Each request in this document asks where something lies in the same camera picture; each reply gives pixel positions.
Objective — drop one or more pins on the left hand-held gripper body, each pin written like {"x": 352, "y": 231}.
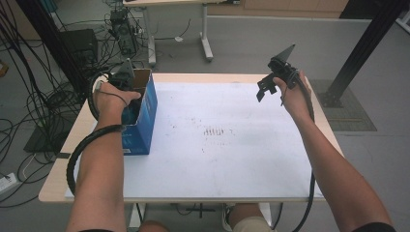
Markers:
{"x": 124, "y": 79}

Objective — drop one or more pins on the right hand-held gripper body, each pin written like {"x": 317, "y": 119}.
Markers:
{"x": 283, "y": 69}

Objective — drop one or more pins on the blue cardboard box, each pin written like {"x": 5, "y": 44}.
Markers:
{"x": 146, "y": 122}

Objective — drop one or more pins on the person's left hand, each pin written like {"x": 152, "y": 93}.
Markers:
{"x": 109, "y": 101}

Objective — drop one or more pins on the person's right hand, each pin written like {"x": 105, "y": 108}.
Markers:
{"x": 296, "y": 100}

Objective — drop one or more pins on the black computer tower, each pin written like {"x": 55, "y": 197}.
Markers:
{"x": 124, "y": 32}

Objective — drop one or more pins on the black equipment box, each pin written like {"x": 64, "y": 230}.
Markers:
{"x": 80, "y": 45}

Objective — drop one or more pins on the white-legged desk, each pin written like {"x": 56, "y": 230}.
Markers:
{"x": 205, "y": 35}

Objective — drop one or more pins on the white table mat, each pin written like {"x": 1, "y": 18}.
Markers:
{"x": 225, "y": 161}

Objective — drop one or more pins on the grey floor mat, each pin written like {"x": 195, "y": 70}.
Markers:
{"x": 351, "y": 119}

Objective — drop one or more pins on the black floor plate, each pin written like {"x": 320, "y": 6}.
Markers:
{"x": 42, "y": 141}

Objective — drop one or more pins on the person's right leg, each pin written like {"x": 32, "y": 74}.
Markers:
{"x": 248, "y": 219}

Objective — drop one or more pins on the person's leg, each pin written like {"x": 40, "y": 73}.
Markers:
{"x": 156, "y": 226}
{"x": 248, "y": 219}

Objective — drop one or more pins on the wooden table with white legs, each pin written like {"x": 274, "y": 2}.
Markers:
{"x": 51, "y": 192}

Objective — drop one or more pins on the person's left leg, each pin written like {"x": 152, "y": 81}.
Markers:
{"x": 156, "y": 226}

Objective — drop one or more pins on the person's black left sleeve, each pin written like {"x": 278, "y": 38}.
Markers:
{"x": 96, "y": 230}

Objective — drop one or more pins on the person's black sleeve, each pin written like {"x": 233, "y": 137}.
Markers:
{"x": 374, "y": 227}
{"x": 96, "y": 230}

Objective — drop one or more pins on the white power strip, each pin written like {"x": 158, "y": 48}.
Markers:
{"x": 7, "y": 183}

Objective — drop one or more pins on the person's black right sleeve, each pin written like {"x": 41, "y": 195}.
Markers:
{"x": 374, "y": 227}

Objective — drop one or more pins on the black metal frame post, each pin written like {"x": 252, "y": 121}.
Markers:
{"x": 361, "y": 54}
{"x": 48, "y": 35}

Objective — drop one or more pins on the black bracket under table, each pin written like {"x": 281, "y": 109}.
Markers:
{"x": 200, "y": 210}

